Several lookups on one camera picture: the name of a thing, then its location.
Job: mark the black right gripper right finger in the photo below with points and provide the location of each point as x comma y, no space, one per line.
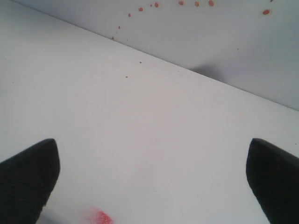
273,176

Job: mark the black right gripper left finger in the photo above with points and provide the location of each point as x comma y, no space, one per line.
27,180

